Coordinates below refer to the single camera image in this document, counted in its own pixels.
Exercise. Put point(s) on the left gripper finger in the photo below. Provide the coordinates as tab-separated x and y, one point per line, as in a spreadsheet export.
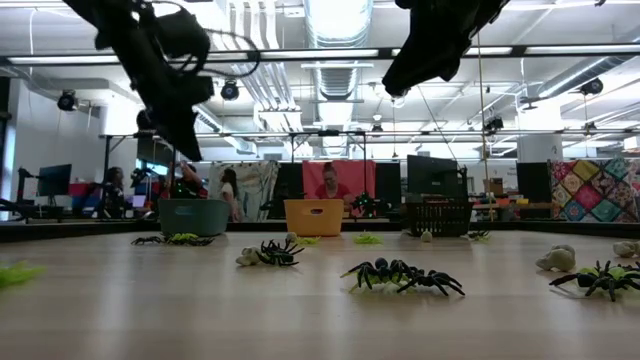
190	135
172	135

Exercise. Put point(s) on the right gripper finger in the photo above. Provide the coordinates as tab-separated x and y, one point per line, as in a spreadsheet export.
415	67
451	65

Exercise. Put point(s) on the white toy skull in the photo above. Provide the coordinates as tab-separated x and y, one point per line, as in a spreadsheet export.
625	248
426	236
557	259
248	256

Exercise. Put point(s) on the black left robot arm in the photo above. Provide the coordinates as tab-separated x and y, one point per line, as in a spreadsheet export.
110	20

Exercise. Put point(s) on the person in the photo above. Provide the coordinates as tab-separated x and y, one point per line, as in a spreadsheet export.
331	190
187	185
230	195
114	194

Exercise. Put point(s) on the black ceiling spotlight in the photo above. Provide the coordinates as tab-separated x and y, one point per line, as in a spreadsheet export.
591	86
67	101
495	123
230	90

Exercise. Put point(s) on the teal plastic bin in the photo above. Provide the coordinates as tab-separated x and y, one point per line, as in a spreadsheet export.
194	217

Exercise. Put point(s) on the white patterned hanging cloth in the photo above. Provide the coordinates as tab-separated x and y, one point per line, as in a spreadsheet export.
257	185

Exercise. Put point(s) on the green toy spider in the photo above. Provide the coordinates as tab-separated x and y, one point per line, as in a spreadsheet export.
615	272
182	237
308	240
15	275
367	239
481	237
367	286

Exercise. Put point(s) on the black partition panel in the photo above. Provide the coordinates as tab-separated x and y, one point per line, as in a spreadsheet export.
291	177
388	182

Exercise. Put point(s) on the red hanging cloth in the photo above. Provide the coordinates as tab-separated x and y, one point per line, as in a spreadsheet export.
362	175

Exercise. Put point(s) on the brown cardboard box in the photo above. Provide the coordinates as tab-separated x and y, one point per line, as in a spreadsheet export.
494	187

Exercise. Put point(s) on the grey stone left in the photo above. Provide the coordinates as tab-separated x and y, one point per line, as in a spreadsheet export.
291	236

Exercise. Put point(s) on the black robot with green lights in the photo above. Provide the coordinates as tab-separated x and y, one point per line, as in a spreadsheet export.
367	204

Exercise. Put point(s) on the yellow plastic bin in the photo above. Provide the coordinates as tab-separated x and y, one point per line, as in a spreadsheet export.
314	222

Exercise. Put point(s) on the black slotted plastic basket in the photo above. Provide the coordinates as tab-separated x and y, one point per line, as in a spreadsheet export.
439	220

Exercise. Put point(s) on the cluttered wooden desk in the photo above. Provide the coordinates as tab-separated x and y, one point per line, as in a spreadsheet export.
517	205

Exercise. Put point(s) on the black curved equipment stand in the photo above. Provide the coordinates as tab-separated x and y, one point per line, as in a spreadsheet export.
20	207

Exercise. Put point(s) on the colourful patchwork quilt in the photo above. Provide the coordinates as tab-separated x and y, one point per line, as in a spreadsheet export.
595	190

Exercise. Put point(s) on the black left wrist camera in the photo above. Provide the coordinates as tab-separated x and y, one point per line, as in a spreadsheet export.
185	37

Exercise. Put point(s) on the black workstation frame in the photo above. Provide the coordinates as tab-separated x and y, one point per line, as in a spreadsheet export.
250	134

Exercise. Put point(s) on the black frame beam with lights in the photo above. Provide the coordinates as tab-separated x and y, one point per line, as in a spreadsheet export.
517	50

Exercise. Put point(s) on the silver ventilation duct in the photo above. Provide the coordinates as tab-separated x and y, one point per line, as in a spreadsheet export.
337	30

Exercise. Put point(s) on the black aluminium table frame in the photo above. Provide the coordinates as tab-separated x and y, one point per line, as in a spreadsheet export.
100	229

